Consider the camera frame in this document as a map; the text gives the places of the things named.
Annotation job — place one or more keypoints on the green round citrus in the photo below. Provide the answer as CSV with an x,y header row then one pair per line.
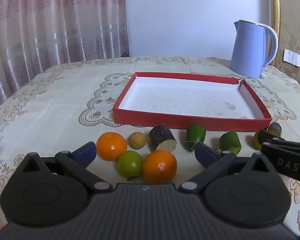
x,y
129,164

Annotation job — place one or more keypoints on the cream embroidered tablecloth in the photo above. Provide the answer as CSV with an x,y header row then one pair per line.
x,y
52,110

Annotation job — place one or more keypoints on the white wall switch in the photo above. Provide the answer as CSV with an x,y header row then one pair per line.
x,y
292,57

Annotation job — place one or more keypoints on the small tan round fruit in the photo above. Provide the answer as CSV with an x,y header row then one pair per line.
x,y
137,140

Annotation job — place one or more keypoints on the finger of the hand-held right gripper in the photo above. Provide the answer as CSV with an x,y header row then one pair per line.
x,y
266,137

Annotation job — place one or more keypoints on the green cucumber piece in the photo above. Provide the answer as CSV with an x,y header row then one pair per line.
x,y
230,142

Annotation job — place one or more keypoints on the red cardboard tray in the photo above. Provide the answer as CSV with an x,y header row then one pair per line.
x,y
190,100

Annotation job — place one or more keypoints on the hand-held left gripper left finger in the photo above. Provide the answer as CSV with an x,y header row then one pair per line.
x,y
85,153

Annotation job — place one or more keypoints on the tapered green cucumber end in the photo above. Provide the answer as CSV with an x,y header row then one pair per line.
x,y
196,133

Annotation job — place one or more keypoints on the gold wall moulding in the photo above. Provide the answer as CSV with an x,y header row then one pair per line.
x,y
275,10

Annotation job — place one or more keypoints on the blue electric kettle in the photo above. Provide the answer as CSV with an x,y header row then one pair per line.
x,y
247,50

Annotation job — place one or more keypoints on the small yellow fruit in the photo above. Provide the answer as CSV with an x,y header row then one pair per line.
x,y
218,149

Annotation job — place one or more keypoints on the orange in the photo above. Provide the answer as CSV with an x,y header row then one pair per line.
x,y
160,166
111,146

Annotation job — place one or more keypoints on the pink patterned curtain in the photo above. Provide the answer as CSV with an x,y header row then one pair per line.
x,y
40,30

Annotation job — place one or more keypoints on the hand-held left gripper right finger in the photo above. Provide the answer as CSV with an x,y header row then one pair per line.
x,y
206,156

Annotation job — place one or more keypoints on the green tomato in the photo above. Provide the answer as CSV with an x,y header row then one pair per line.
x,y
256,142

